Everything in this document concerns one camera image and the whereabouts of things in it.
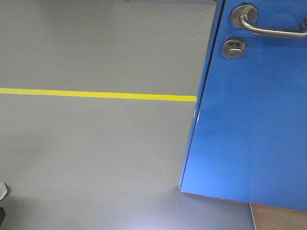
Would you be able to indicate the blue door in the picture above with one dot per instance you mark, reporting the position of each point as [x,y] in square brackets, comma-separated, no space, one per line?
[248,138]

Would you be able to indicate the silver thumb turn lock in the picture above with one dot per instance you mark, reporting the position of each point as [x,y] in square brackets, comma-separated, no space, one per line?
[233,48]

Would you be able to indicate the wooden plywood platform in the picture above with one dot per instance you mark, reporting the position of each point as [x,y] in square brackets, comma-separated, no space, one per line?
[274,218]

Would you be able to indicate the black robot part left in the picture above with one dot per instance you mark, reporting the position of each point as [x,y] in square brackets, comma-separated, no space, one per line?
[2,215]

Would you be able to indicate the silver door lever handle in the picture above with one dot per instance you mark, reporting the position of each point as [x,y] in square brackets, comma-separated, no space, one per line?
[245,15]

